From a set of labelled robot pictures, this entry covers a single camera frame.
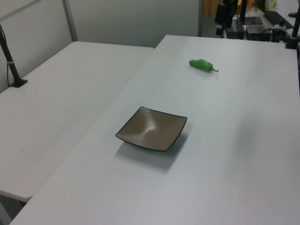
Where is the green chili pepper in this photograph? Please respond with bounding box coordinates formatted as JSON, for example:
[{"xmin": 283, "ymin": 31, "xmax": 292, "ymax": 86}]
[{"xmin": 188, "ymin": 58, "xmax": 220, "ymax": 73}]

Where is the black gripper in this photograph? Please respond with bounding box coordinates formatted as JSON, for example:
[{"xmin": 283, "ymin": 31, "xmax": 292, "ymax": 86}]
[{"xmin": 215, "ymin": 0, "xmax": 235, "ymax": 37}]

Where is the black electronics box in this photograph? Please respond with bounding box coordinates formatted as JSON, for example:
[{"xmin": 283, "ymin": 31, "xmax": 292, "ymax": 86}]
[{"xmin": 245, "ymin": 24, "xmax": 274, "ymax": 42}]

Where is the black camera pole with base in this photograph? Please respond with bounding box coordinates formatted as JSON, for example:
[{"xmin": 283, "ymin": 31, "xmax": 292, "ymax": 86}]
[{"xmin": 0, "ymin": 23, "xmax": 29, "ymax": 89}]

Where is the square brown ceramic plate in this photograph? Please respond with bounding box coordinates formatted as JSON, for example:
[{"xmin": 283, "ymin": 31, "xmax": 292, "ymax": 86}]
[{"xmin": 115, "ymin": 106, "xmax": 188, "ymax": 152}]

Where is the grey metal partition post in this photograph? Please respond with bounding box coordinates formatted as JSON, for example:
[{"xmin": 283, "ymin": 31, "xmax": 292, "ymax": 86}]
[{"xmin": 61, "ymin": 0, "xmax": 78, "ymax": 43}]

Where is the white folding side table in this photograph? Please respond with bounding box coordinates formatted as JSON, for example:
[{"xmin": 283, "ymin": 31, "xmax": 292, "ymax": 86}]
[{"xmin": 0, "ymin": 41, "xmax": 156, "ymax": 203}]

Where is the grey partition edge post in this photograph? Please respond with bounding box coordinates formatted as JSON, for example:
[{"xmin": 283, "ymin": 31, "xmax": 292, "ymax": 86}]
[{"xmin": 197, "ymin": 0, "xmax": 203, "ymax": 38}]

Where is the yellow wooden panel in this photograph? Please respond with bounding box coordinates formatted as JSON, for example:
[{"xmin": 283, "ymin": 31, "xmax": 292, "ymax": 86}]
[{"xmin": 202, "ymin": 0, "xmax": 223, "ymax": 17}]

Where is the black monitor stand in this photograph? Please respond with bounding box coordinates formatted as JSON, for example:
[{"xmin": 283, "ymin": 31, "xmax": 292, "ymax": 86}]
[{"xmin": 238, "ymin": 0, "xmax": 263, "ymax": 26}]

